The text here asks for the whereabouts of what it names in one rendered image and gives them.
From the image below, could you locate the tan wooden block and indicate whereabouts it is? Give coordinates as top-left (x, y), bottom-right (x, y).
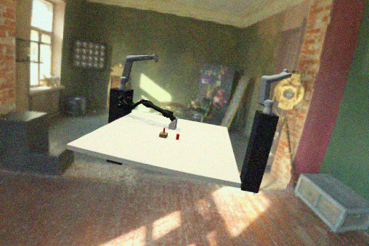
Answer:
top-left (159, 132), bottom-right (168, 139)

